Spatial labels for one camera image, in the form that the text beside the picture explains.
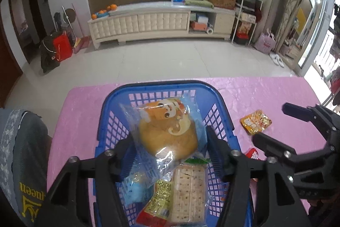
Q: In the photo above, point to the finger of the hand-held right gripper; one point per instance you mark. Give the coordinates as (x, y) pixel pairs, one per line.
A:
(268, 142)
(294, 110)

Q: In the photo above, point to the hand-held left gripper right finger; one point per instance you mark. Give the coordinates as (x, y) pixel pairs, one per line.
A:
(215, 154)

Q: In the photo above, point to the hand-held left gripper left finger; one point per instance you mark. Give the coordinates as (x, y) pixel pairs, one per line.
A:
(120, 159)

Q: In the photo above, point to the small orange snack packet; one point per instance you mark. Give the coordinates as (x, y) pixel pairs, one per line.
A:
(256, 121)

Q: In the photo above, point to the blue snack packet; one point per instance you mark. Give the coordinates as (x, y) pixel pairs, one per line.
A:
(135, 188)

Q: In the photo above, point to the blue plastic basket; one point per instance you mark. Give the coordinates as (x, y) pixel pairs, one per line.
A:
(114, 120)

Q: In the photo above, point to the green-ended cracker pack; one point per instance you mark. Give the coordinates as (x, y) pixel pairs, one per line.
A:
(188, 189)

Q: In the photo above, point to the cartoon print bread packet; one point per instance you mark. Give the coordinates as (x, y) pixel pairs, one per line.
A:
(167, 134)

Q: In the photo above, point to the red yellow snack packet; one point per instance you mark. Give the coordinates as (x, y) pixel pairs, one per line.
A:
(156, 200)

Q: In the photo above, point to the white slipper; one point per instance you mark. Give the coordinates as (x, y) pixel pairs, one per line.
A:
(273, 56)
(279, 62)

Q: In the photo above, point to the pink quilted blanket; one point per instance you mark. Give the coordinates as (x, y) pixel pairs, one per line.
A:
(87, 110)

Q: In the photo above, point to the red black box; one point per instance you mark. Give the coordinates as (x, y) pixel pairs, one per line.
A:
(242, 38)

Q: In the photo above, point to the yellow red snack bag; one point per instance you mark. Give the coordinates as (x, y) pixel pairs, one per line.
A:
(244, 28)

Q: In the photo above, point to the white arched mirror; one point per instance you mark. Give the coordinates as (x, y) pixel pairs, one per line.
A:
(324, 3)

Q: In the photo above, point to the white metal rack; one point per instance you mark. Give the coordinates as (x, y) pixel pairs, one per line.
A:
(243, 7)

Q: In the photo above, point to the white paper roll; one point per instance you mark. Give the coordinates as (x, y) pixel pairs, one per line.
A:
(210, 30)

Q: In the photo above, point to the pink paper bag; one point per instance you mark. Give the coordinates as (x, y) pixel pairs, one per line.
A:
(81, 44)

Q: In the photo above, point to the black bag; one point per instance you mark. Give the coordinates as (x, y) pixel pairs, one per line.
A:
(49, 56)

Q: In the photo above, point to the orange box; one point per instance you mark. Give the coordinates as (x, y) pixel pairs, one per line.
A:
(199, 26)

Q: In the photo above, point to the white tufted TV cabinet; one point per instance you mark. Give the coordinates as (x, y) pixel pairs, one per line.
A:
(148, 23)

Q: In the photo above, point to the green folded towel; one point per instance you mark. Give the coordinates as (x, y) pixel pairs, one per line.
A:
(199, 3)

